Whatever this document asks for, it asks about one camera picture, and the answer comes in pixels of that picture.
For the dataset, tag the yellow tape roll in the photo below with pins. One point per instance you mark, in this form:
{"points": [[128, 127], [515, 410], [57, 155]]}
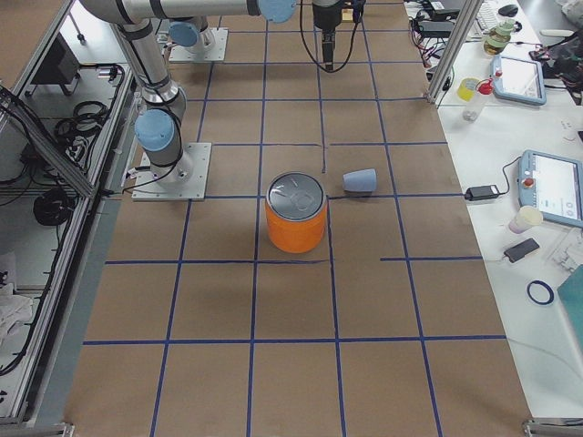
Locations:
{"points": [[467, 88]]}

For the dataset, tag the black computer mouse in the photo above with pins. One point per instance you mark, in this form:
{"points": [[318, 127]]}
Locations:
{"points": [[509, 10]]}

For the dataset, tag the clear squeeze bottle red cap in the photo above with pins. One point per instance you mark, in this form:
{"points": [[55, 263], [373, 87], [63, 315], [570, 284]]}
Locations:
{"points": [[484, 90]]}

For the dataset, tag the black smartphone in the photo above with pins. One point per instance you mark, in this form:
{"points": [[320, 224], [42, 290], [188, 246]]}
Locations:
{"points": [[521, 250]]}

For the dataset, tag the white paper cup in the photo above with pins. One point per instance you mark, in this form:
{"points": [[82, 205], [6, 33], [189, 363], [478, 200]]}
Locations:
{"points": [[526, 218]]}

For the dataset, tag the black power adapter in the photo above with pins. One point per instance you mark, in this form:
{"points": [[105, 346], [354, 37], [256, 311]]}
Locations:
{"points": [[478, 193]]}

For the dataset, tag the orange can with silver lid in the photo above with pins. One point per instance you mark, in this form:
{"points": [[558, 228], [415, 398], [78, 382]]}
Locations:
{"points": [[295, 208]]}

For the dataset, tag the teal box corner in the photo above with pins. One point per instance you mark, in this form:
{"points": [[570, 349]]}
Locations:
{"points": [[570, 294]]}

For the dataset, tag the teach pendant near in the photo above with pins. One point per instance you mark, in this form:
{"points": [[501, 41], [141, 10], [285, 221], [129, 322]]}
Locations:
{"points": [[553, 185]]}

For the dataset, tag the aluminium frame post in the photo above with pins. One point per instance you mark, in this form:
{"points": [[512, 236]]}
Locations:
{"points": [[462, 26]]}

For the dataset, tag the teach pendant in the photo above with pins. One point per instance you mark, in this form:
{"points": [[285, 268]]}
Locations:
{"points": [[518, 80], [553, 185]]}

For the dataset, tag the teach pendant far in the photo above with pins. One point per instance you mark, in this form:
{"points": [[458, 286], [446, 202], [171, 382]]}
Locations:
{"points": [[518, 80]]}

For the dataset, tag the light blue cup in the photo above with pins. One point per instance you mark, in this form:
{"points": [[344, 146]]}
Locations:
{"points": [[360, 181]]}

